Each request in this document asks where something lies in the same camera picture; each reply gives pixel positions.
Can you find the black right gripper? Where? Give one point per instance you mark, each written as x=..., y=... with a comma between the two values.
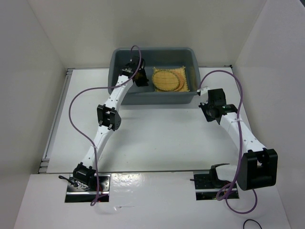
x=203, y=107

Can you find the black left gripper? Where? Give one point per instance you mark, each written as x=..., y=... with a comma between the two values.
x=144, y=82

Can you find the round yellow bamboo plate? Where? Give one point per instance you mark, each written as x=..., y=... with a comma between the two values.
x=166, y=80

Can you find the round orange woven plate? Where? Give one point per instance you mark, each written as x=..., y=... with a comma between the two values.
x=183, y=84

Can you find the square woven bamboo tray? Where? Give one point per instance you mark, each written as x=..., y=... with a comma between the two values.
x=172, y=70

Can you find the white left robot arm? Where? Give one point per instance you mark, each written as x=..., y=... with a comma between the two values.
x=109, y=121

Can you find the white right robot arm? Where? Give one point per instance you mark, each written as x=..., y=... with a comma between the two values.
x=257, y=166

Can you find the grey plastic bin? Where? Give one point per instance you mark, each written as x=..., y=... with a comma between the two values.
x=165, y=58

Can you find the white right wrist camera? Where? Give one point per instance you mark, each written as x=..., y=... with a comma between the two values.
x=202, y=91

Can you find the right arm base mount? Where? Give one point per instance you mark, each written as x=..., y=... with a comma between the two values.
x=206, y=187

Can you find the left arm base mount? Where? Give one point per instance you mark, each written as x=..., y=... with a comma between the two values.
x=79, y=193

